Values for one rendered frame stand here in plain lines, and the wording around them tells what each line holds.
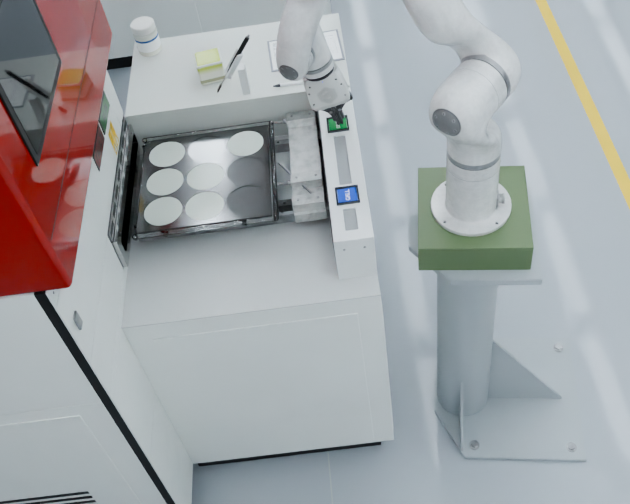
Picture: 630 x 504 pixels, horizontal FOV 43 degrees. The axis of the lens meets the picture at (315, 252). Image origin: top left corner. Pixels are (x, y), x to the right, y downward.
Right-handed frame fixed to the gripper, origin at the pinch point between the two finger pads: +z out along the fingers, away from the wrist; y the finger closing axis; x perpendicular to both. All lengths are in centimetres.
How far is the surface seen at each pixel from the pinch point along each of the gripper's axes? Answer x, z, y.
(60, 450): -66, 19, -83
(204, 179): -7.3, 1.3, -37.9
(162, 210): -17, -1, -48
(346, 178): -19.7, 3.5, -0.7
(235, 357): -46, 27, -40
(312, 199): -20.5, 6.3, -10.5
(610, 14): 164, 125, 112
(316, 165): -5.6, 9.4, -9.4
